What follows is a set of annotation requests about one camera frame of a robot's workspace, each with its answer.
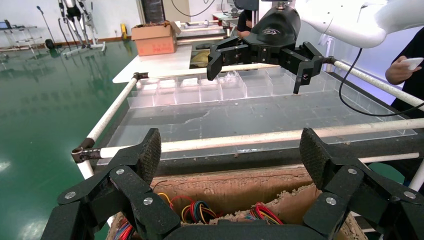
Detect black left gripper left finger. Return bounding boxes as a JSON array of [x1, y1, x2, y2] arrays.
[[40, 128, 181, 240]]

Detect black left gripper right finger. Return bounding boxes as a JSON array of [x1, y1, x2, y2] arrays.
[[299, 127, 424, 240]]

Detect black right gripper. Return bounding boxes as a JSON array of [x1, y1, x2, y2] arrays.
[[206, 4, 336, 95]]

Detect bystander hand holding phone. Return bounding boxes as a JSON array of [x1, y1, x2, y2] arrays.
[[385, 55, 423, 85]]

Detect distant person in black shirt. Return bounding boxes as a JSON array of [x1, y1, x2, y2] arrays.
[[236, 9, 254, 39]]

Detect yellowish bag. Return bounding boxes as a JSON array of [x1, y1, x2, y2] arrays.
[[191, 49, 211, 69]]

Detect beige workbench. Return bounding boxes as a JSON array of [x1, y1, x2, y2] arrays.
[[175, 19, 238, 46]]

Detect black conveyor belt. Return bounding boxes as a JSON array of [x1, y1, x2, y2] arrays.
[[96, 71, 424, 176]]

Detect clear acrylic divider tray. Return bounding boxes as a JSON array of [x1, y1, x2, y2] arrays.
[[97, 66, 418, 167]]

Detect torn brown cardboard box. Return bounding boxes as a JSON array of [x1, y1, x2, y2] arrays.
[[105, 165, 369, 240]]

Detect white table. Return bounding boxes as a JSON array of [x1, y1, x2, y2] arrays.
[[112, 44, 233, 84]]

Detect brown cardboard carton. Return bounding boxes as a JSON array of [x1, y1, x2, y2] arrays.
[[130, 20, 182, 57]]

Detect black pillar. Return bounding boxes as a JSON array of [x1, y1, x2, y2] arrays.
[[140, 0, 167, 24]]

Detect person in black clothes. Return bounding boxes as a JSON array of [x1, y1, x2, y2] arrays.
[[385, 26, 424, 120]]

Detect white phone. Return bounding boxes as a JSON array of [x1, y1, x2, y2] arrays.
[[400, 57, 424, 71]]

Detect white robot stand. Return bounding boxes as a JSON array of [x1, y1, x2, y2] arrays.
[[57, 0, 107, 57]]

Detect thin black pole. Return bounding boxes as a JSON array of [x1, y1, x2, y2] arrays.
[[35, 5, 56, 44]]

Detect metal rolling cart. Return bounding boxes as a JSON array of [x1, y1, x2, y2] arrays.
[[0, 19, 44, 54]]

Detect power supplies with coloured wires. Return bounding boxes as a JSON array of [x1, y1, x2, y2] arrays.
[[215, 183, 321, 226]]

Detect colourful wire bundles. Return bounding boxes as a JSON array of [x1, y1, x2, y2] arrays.
[[157, 193, 220, 224]]

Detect white pipe conveyor frame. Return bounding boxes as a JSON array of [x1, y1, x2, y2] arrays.
[[71, 57, 424, 193]]

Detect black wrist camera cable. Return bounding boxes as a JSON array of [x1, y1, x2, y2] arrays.
[[338, 47, 424, 117]]

